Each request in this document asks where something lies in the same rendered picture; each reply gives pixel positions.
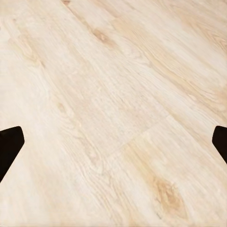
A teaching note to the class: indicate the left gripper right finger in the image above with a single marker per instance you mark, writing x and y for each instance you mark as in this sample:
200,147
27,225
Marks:
219,140

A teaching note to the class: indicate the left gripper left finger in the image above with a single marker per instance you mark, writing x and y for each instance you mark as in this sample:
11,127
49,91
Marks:
11,142

